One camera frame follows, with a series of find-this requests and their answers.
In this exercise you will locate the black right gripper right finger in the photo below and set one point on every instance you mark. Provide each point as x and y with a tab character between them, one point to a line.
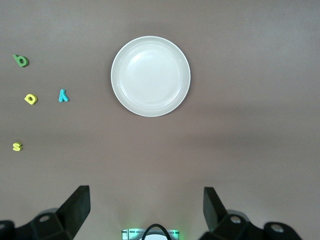
225	227

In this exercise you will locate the teal foam letter y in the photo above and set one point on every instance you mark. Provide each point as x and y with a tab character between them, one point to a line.
63	96

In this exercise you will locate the green foam letter a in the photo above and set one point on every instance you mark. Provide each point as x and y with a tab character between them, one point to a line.
16	57

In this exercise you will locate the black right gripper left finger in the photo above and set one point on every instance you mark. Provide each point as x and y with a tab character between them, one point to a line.
62	225

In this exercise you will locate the brown table cover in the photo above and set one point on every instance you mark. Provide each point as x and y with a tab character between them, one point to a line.
225	162

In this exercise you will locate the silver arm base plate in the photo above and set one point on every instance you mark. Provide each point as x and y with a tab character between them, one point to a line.
127	235

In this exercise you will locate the beige brown round plate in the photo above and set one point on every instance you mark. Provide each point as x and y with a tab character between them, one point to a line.
150	77

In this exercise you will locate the yellow foam letter s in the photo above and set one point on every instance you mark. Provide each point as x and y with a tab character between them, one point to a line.
17	146

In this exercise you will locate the yellow letter o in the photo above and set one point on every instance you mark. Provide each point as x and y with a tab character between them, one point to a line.
35	99

